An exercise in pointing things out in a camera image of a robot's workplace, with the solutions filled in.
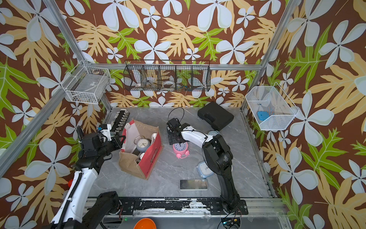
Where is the grey round alarm clock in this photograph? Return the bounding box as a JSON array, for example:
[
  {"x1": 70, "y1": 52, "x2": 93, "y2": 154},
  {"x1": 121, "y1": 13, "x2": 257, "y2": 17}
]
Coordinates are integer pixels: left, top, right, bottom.
[{"x1": 134, "y1": 136, "x2": 151, "y2": 153}]

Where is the pink twin-bell alarm clock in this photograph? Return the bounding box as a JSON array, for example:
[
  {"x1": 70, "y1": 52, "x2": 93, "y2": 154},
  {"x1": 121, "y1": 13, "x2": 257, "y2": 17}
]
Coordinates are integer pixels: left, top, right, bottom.
[{"x1": 173, "y1": 142, "x2": 190, "y2": 159}]

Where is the orange bowl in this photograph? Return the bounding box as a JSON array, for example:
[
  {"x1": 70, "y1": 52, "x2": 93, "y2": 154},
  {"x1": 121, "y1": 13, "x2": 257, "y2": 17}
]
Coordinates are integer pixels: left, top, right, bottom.
[{"x1": 134, "y1": 218, "x2": 157, "y2": 229}]

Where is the black wire basket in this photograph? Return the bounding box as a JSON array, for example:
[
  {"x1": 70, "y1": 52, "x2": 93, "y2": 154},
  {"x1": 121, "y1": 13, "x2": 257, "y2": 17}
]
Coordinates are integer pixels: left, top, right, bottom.
[{"x1": 123, "y1": 60, "x2": 212, "y2": 92}]

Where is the black socket set holder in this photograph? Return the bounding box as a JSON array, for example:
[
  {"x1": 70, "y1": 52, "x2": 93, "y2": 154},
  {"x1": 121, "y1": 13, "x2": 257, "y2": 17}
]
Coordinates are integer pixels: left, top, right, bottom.
[{"x1": 111, "y1": 109, "x2": 130, "y2": 136}]

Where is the white wire basket right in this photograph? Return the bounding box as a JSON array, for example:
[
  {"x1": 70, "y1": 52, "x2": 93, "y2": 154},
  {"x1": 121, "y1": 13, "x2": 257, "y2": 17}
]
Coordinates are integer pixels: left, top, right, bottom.
[{"x1": 246, "y1": 86, "x2": 300, "y2": 132}]

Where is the blue square alarm clock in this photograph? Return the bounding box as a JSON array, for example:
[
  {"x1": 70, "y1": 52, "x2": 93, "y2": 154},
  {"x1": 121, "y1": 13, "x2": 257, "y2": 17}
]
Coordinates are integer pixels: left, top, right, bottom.
[{"x1": 196, "y1": 161, "x2": 214, "y2": 178}]

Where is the black plastic tool case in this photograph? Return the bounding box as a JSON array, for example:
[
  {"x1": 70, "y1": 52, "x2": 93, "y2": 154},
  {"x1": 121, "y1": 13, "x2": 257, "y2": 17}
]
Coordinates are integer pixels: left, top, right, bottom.
[{"x1": 197, "y1": 102, "x2": 234, "y2": 131}]

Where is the red burlap canvas bag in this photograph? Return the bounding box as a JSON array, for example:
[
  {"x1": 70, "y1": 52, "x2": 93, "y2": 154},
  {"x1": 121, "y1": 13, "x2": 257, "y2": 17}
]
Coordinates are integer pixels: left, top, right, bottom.
[{"x1": 119, "y1": 120, "x2": 164, "y2": 180}]

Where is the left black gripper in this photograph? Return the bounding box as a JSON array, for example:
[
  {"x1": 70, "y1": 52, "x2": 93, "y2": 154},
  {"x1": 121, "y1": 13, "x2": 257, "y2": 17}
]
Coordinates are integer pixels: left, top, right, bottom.
[{"x1": 98, "y1": 134, "x2": 126, "y2": 158}]

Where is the white wire basket left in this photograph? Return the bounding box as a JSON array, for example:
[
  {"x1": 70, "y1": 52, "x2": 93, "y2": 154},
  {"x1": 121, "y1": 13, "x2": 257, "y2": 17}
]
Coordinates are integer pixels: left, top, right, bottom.
[{"x1": 63, "y1": 61, "x2": 111, "y2": 104}]

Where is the white wire basket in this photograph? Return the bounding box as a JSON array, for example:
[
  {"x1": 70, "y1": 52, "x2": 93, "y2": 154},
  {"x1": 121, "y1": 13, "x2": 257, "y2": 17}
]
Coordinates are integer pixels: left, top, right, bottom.
[
  {"x1": 246, "y1": 86, "x2": 300, "y2": 132},
  {"x1": 63, "y1": 61, "x2": 111, "y2": 104}
]

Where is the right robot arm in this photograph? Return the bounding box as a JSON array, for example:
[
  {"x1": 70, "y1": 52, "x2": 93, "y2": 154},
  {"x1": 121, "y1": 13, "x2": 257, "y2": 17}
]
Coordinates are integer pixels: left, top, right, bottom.
[{"x1": 167, "y1": 118, "x2": 240, "y2": 214}]

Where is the beige twin-bell alarm clock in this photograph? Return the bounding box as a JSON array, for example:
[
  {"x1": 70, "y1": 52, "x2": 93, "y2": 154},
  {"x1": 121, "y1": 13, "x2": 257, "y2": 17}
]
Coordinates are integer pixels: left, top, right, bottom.
[{"x1": 208, "y1": 131, "x2": 220, "y2": 136}]

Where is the black mounting rail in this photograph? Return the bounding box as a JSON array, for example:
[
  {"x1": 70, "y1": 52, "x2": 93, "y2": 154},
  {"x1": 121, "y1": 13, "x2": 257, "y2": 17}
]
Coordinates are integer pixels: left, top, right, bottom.
[{"x1": 120, "y1": 197, "x2": 248, "y2": 215}]

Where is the blue object in basket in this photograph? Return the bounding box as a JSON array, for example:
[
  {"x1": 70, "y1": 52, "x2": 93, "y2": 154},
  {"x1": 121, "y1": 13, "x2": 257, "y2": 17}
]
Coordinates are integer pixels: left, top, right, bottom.
[{"x1": 257, "y1": 111, "x2": 270, "y2": 122}]

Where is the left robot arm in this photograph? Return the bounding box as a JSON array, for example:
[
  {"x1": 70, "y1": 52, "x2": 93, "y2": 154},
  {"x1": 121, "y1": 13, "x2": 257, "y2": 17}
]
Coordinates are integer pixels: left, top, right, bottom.
[{"x1": 45, "y1": 125, "x2": 126, "y2": 229}]

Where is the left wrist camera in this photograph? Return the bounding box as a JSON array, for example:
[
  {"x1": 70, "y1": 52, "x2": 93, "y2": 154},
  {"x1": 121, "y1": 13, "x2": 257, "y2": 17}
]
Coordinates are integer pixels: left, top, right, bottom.
[{"x1": 98, "y1": 124, "x2": 112, "y2": 141}]

